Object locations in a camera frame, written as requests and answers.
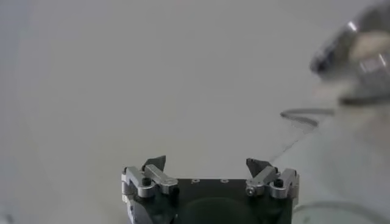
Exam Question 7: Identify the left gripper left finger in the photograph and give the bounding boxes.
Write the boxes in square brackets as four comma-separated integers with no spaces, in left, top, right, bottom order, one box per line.
[121,155,180,198]

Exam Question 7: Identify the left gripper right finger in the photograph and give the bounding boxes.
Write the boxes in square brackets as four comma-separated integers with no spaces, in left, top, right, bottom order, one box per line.
[245,157,300,200]

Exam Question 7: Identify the perforated stainless steamer basket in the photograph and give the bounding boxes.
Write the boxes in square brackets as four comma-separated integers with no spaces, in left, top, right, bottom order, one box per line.
[309,0,390,106]

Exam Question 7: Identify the white electric cooker pot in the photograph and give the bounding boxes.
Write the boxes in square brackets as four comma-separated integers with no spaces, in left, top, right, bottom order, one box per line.
[313,83,390,171]

